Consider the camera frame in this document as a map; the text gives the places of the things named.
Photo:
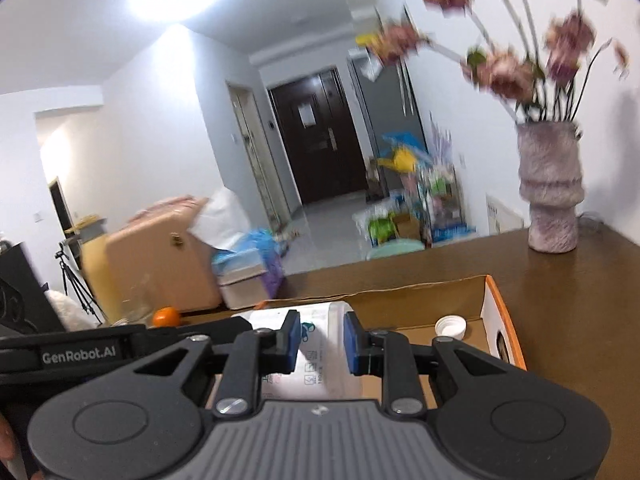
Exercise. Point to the grey refrigerator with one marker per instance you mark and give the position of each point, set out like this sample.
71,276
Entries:
390,125

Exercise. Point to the blue plastic bag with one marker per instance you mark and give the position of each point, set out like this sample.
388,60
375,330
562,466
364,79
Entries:
265,250

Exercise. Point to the white side door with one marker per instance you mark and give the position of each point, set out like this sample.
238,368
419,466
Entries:
257,160

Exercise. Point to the white paper notice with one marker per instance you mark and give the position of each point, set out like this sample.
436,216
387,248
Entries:
306,116

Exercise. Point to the orange printed cardboard box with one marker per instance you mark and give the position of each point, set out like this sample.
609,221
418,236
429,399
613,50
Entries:
425,305

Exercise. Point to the dark brown entrance door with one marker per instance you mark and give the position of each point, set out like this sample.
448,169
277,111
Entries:
320,160

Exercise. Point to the clear plastic packaging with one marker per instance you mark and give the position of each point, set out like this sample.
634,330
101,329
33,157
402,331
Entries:
135,307

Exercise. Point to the green plastic basin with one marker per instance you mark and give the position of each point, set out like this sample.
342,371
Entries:
395,250

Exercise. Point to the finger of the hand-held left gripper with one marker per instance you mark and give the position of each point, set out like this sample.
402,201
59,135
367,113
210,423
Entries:
220,332

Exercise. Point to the dried pink flowers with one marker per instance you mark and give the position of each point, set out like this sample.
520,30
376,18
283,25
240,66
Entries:
505,72

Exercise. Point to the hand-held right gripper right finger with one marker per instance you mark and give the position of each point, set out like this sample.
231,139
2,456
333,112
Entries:
352,344

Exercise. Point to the black furniture panel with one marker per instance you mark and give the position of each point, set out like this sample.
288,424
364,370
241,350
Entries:
22,290

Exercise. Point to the black tripod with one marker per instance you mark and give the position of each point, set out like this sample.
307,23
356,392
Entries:
75,285

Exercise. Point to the textured pink vase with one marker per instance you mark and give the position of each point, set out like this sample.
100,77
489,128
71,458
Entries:
550,185

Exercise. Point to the white plastic bag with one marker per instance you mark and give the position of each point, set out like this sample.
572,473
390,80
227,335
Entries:
222,220

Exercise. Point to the white bottle cap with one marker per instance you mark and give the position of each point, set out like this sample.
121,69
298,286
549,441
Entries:
450,326

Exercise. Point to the white storage box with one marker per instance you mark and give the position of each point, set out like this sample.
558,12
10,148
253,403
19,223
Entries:
242,287

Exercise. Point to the pile of colourful household goods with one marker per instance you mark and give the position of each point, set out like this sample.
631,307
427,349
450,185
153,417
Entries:
425,195

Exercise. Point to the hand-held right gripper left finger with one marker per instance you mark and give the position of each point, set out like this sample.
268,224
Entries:
294,339

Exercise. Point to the beige suitcase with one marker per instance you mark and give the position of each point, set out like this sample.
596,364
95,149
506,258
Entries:
160,260

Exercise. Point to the orange fruit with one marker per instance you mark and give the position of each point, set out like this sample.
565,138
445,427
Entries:
166,317

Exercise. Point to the yellowish cardboard box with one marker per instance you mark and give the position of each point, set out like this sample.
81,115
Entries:
92,255

